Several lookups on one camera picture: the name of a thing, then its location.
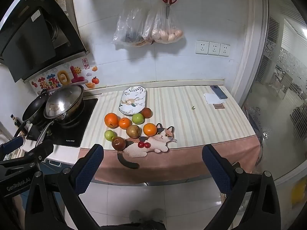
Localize oblong floral plate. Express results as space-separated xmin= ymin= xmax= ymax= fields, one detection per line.
xmin=119 ymin=86 xmax=147 ymax=115

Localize black range hood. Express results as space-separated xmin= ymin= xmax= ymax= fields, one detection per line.
xmin=0 ymin=0 xmax=90 ymax=83

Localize frosted glass sliding door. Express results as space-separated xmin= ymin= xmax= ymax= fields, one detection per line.
xmin=240 ymin=0 xmax=307 ymax=197

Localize colourful wall stickers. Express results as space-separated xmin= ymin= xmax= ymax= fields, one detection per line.
xmin=30 ymin=57 xmax=100 ymax=96

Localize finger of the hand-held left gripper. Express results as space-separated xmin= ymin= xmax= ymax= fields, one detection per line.
xmin=0 ymin=136 xmax=26 ymax=158
xmin=23 ymin=142 xmax=54 ymax=164

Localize clear plastic bag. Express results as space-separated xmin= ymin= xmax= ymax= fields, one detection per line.
xmin=143 ymin=5 xmax=185 ymax=45
xmin=112 ymin=0 xmax=150 ymax=48

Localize large orange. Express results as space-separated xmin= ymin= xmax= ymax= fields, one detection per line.
xmin=104 ymin=113 xmax=120 ymax=128

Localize striped pink tablecloth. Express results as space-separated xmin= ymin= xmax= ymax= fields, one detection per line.
xmin=77 ymin=85 xmax=262 ymax=185

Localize black induction cooktop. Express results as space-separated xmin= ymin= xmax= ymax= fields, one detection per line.
xmin=26 ymin=98 xmax=99 ymax=148

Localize cat-shaped mat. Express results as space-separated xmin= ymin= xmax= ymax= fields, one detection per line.
xmin=117 ymin=123 xmax=178 ymax=169

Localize black frying pan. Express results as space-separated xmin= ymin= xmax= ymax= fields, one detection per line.
xmin=13 ymin=90 xmax=52 ymax=138

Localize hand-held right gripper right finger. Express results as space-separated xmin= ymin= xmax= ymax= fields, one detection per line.
xmin=202 ymin=144 xmax=281 ymax=230

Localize brownish round fruit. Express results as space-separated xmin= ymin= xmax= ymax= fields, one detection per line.
xmin=126 ymin=125 xmax=141 ymax=139

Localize wok with long handle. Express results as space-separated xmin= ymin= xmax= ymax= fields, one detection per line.
xmin=35 ymin=93 xmax=85 ymax=149

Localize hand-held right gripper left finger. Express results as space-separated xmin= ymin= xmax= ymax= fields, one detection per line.
xmin=24 ymin=144 xmax=104 ymax=230

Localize white paper sheet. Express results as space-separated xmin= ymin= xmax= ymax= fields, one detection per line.
xmin=204 ymin=92 xmax=228 ymax=105

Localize blue smartphone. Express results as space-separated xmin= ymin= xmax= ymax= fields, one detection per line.
xmin=210 ymin=85 xmax=228 ymax=100

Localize red-handled scissors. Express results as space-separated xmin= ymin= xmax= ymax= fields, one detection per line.
xmin=160 ymin=0 xmax=178 ymax=19

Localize small orange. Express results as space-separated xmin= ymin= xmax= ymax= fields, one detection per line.
xmin=143 ymin=123 xmax=157 ymax=136
xmin=119 ymin=117 xmax=132 ymax=130

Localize dark sauce bottle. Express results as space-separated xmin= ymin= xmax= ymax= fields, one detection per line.
xmin=10 ymin=114 xmax=27 ymax=137

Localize bunch of brown eggs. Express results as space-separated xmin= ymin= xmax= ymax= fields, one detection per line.
xmin=150 ymin=28 xmax=184 ymax=42

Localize white wall socket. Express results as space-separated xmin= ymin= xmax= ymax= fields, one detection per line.
xmin=219 ymin=44 xmax=230 ymax=57
xmin=195 ymin=40 xmax=209 ymax=54
xmin=208 ymin=41 xmax=220 ymax=55

